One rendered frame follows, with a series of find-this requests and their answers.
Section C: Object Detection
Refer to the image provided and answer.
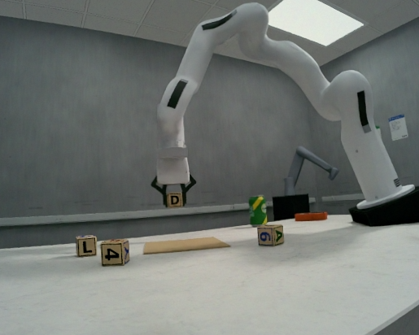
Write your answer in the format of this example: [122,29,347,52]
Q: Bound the tan cardboard block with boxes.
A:
[167,192,182,207]

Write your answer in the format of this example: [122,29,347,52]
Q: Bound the wooden alphabet block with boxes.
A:
[100,239,130,267]
[257,224,284,246]
[76,235,98,258]

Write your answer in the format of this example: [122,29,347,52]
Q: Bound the tan square mat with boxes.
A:
[143,237,230,255]

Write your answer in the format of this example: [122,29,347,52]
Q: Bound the green soda can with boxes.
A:
[249,195,267,227]

